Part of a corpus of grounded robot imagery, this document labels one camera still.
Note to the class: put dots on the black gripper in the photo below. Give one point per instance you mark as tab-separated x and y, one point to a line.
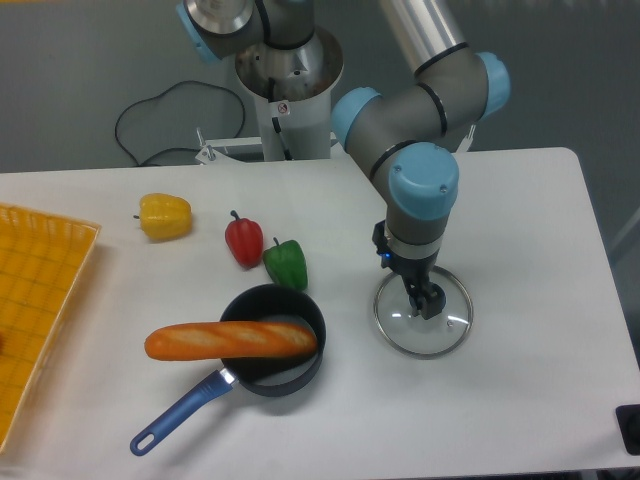
414	264

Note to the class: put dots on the toy baguette bread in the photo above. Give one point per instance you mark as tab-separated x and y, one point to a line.
231	339

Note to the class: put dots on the white table bracket right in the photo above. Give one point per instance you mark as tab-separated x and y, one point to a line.
467	141

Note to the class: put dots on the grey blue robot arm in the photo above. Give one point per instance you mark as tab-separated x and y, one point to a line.
392	140

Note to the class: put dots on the yellow plastic basket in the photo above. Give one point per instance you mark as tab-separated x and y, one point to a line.
42	257

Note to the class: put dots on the green toy bell pepper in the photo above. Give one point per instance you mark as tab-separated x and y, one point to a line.
286	265

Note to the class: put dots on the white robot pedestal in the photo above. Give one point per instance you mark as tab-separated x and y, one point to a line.
290	76

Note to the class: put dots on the red toy bell pepper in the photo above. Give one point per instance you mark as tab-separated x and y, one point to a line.
244	238

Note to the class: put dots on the black device at table edge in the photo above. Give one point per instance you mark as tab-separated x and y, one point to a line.
628	420

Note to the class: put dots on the dark saucepan blue handle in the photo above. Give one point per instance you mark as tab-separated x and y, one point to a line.
266	377

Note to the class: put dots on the yellow toy bell pepper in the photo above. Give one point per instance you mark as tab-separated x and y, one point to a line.
164	217

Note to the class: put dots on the glass pot lid blue knob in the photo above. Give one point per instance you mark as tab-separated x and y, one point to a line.
414	335

